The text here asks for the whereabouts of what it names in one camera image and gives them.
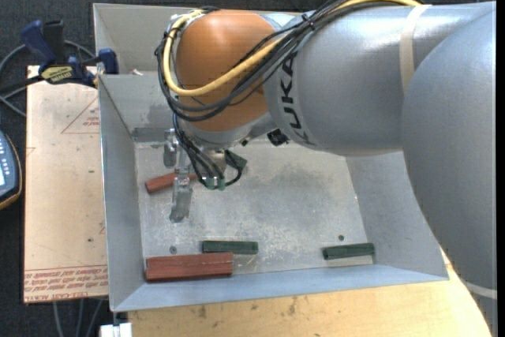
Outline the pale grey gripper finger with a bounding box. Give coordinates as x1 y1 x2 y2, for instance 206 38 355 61
169 166 194 224
163 128 180 168

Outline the red-brown flat block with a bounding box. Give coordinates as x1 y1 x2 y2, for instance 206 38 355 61
144 263 234 283
146 252 235 270
144 171 197 195

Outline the dark green flat block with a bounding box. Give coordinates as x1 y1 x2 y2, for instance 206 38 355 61
201 240 260 255
322 242 376 261

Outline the grey metal bin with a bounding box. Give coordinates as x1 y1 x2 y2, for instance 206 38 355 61
93 2 450 313

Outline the brown cardboard board, red print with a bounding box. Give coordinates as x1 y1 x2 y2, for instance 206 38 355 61
23 65 110 305

